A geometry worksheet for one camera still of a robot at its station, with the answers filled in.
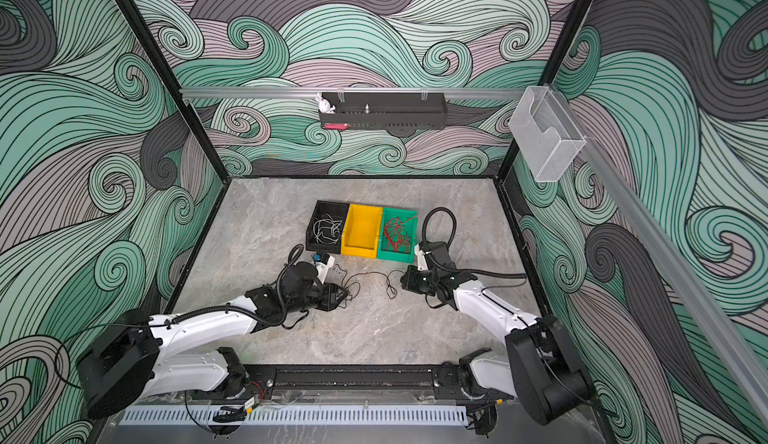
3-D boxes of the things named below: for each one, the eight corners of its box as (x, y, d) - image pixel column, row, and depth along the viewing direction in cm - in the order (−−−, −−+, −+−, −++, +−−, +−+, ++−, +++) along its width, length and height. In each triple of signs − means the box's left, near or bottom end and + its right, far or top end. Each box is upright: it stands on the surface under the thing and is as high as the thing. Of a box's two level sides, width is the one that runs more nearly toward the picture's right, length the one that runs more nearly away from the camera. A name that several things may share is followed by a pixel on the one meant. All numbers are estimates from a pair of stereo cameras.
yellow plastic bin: (341, 256, 99) (339, 246, 93) (351, 215, 110) (349, 203, 105) (375, 260, 98) (375, 250, 92) (381, 218, 109) (382, 206, 104)
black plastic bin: (307, 255, 99) (304, 244, 94) (315, 209, 112) (313, 198, 107) (345, 255, 99) (343, 244, 94) (349, 209, 112) (347, 198, 107)
